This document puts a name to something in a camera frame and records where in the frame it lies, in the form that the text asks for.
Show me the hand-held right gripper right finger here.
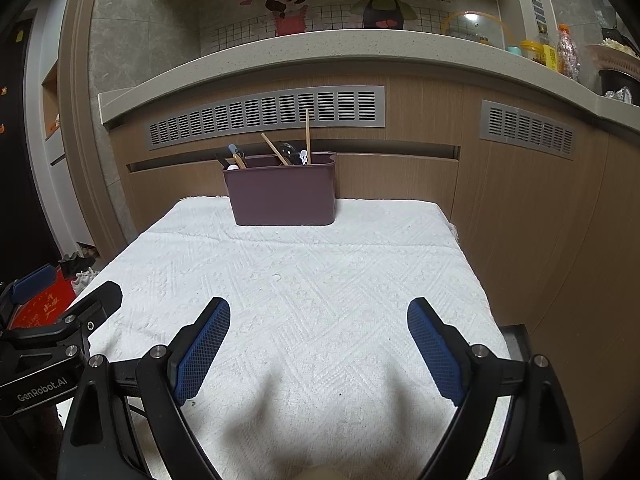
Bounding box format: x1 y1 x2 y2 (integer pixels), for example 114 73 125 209
406 296 583 480

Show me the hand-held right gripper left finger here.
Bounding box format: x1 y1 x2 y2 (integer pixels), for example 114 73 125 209
57 296 232 480

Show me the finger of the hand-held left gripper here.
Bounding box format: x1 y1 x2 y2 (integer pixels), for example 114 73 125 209
0 264 58 311
62 280 123 346

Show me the purple plastic utensil holder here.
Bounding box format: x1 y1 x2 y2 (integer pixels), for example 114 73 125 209
222 150 337 227

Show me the white shoe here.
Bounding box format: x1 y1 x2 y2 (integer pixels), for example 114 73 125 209
70 267 101 291

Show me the red floor mat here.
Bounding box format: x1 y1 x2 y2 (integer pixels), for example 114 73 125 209
10 272 76 331

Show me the white textured cloth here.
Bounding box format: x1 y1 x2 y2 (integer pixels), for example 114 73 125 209
57 195 516 480

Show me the black door with magnets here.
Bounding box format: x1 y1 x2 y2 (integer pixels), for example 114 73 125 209
0 15 51 271

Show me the wooden counter cabinet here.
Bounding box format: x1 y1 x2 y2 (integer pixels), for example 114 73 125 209
102 77 640 480

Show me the short grey vent grille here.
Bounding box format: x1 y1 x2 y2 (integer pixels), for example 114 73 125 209
480 100 576 162

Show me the long grey vent grille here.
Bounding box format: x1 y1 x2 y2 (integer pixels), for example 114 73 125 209
146 85 387 151

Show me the orange-capped plastic bottle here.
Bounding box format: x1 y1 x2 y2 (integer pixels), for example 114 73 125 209
556 23 580 82

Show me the speckled stone countertop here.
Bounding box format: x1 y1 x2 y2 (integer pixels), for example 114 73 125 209
97 27 640 133

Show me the yellow-rimmed glass pot lid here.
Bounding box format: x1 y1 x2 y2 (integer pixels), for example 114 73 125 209
441 11 512 51

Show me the beige door frame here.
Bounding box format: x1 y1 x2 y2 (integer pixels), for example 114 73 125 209
60 0 141 261

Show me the cartoon wall poster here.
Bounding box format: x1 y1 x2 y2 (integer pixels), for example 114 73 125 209
200 0 503 56

